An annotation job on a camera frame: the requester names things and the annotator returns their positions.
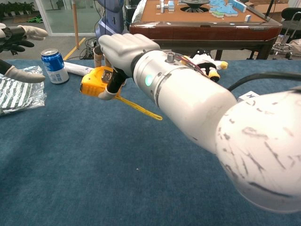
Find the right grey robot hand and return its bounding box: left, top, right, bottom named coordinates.
left=93, top=32, right=161, bottom=101

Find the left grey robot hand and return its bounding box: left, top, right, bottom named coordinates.
left=0, top=23, right=49, bottom=83

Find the yellow tape measure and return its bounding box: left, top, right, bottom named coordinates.
left=79, top=65, right=163, bottom=121

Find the row of potted plants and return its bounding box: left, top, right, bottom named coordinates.
left=0, top=1, right=35, bottom=17

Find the blue grey machine base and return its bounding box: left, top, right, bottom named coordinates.
left=95, top=0, right=131, bottom=48

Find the blue soda can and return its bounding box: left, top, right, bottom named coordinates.
left=40, top=48, right=70, bottom=84

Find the wooden pole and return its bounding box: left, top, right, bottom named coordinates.
left=71, top=0, right=80, bottom=50

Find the white paper roll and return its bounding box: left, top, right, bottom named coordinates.
left=63, top=61, right=95, bottom=77

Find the white blue mahjong tile stack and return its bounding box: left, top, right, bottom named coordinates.
left=156, top=0, right=176, bottom=13

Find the striped cloth in plastic bag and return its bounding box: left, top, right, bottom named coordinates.
left=0, top=65, right=47, bottom=116

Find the brown mahjong table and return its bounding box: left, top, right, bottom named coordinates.
left=129, top=0, right=283, bottom=60

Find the black mahjong table centre dial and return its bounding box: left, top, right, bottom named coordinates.
left=180, top=0, right=211, bottom=13

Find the black white penguin plush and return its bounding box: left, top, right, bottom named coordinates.
left=180, top=48, right=229, bottom=83

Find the blue mahjong tile pile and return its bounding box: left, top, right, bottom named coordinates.
left=208, top=0, right=247, bottom=19

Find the blue felt table cover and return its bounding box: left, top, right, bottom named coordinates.
left=0, top=59, right=301, bottom=226

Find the white pink toothpaste box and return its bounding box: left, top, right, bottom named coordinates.
left=237, top=90, right=261, bottom=103

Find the black tripod stand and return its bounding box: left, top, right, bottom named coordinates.
left=265, top=0, right=276, bottom=20

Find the black office chair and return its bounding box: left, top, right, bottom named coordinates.
left=272, top=8, right=301, bottom=59

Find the glass partition frame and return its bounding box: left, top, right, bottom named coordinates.
left=35, top=0, right=102, bottom=37

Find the tangle of floor cables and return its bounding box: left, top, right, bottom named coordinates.
left=79, top=37, right=98, bottom=60

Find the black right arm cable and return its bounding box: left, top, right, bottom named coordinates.
left=227, top=72, right=301, bottom=92

